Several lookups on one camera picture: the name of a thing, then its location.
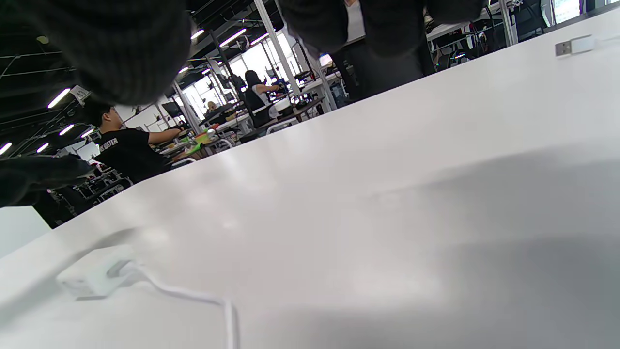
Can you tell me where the person's own torso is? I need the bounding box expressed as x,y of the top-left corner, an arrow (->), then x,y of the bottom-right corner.
280,0 -> 486,101

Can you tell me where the dark background workbench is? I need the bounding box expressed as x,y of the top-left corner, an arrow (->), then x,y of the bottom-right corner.
240,96 -> 326,142

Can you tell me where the white cable with USB plug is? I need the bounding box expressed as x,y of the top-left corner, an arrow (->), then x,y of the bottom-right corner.
555,34 -> 620,58

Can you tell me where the person's right hand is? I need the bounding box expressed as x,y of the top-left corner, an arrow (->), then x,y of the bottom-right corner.
0,0 -> 192,208

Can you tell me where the white power adapter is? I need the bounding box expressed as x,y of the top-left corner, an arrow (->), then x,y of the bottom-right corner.
57,245 -> 146,301

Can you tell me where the white adapter cable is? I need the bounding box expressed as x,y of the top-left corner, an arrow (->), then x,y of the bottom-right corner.
109,261 -> 241,349

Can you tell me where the computer monitor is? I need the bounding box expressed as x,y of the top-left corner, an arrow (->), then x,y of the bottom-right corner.
551,0 -> 583,25

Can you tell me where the white frame post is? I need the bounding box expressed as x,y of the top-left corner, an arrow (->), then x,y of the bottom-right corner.
253,0 -> 302,96

